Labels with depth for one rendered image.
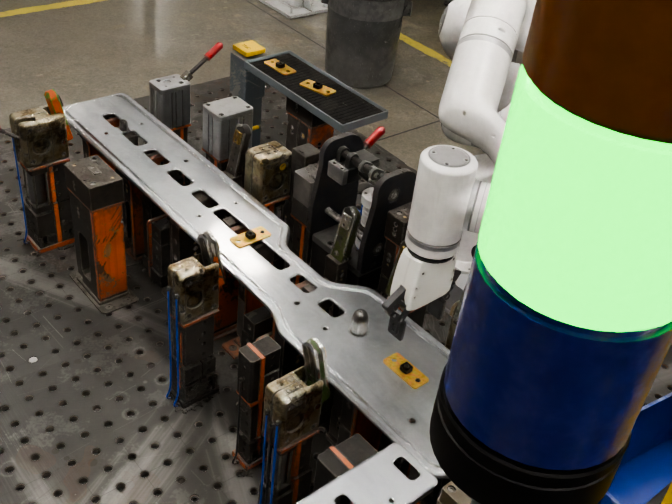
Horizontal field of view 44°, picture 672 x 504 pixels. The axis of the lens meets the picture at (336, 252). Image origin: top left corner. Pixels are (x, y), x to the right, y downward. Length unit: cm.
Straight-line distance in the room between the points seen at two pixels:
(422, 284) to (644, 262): 108
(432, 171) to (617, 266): 97
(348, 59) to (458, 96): 335
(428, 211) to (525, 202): 99
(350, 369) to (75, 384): 65
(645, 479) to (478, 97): 63
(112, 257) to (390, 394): 81
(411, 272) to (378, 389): 25
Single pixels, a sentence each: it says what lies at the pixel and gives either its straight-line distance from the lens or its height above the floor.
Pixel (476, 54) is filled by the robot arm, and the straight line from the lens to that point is 134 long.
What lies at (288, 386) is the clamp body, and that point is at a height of 104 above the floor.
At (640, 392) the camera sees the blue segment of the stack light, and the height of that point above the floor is 184.
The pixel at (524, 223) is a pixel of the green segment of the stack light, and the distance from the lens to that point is 24.
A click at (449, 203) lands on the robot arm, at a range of 122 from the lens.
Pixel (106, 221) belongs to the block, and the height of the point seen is 93.
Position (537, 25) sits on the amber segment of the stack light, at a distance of 23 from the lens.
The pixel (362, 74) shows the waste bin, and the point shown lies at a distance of 466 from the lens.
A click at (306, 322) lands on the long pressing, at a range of 155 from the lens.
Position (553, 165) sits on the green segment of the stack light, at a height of 192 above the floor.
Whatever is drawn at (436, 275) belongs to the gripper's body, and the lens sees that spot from 132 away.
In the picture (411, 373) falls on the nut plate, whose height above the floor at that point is 100.
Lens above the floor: 203
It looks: 37 degrees down
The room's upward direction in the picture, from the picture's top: 7 degrees clockwise
